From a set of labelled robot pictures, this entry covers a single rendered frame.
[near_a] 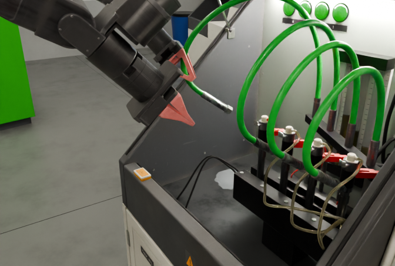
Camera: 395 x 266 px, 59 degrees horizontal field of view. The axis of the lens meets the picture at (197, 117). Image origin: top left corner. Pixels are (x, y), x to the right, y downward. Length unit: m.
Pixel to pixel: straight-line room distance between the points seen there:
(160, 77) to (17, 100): 3.50
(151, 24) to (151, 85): 0.09
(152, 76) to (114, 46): 0.07
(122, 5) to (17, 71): 3.46
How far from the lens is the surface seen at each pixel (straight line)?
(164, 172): 1.17
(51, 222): 2.54
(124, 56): 0.51
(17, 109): 4.02
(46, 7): 0.47
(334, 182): 0.73
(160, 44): 0.86
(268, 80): 1.26
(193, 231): 0.82
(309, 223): 0.83
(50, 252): 2.32
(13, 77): 3.93
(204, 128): 1.19
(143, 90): 0.53
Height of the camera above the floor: 1.48
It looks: 22 degrees down
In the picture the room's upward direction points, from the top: straight up
